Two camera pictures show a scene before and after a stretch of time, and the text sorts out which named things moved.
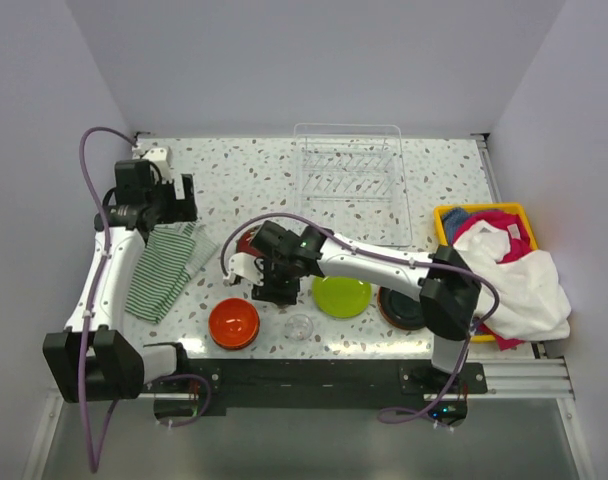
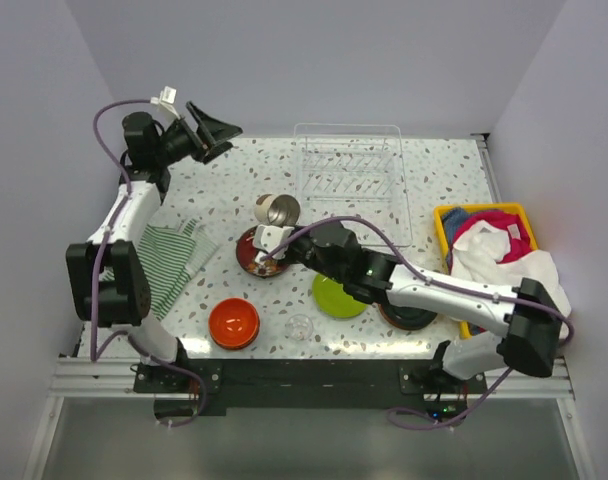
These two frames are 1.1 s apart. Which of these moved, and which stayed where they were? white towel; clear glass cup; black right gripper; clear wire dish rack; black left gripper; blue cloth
Moved: black left gripper; black right gripper
Stayed: clear wire dish rack; clear glass cup; white towel; blue cloth
